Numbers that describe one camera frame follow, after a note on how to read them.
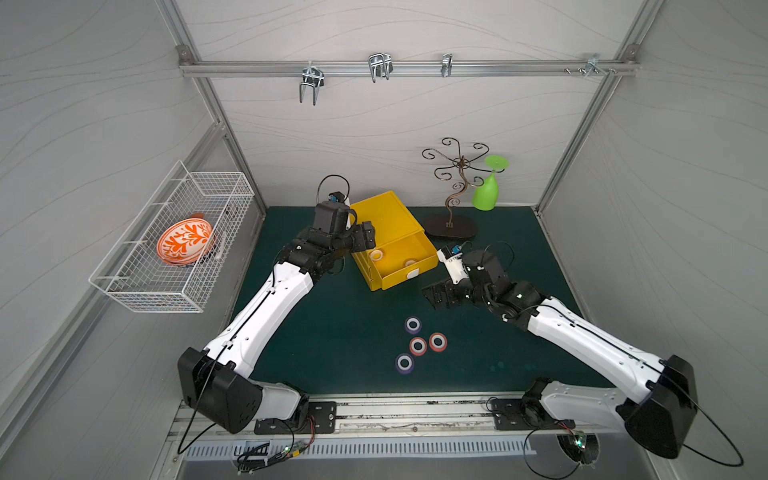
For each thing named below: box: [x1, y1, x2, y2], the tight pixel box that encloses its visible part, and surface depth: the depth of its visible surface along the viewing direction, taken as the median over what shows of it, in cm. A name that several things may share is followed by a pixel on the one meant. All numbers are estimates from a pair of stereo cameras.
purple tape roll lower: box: [394, 353, 415, 375], surface depth 84 cm
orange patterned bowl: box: [157, 213, 214, 266], surface depth 67 cm
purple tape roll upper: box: [404, 316, 423, 335], surface depth 91 cm
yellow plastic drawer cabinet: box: [350, 190, 439, 292], surface depth 89 cm
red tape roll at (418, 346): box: [409, 336, 428, 357], surface depth 87 cm
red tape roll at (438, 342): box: [429, 332, 448, 352], surface depth 88 cm
